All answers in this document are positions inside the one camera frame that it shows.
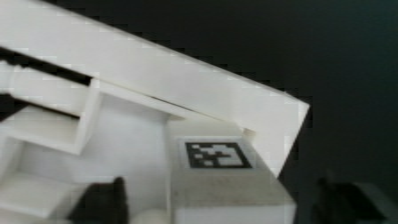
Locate white chair leg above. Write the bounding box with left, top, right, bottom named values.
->
left=168, top=119, right=297, bottom=224

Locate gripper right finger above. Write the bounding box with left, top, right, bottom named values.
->
left=312, top=176, right=398, bottom=224

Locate white chair seat part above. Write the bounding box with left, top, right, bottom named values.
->
left=0, top=0, right=310, bottom=224

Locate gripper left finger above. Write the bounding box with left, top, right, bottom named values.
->
left=68, top=177, right=130, bottom=224

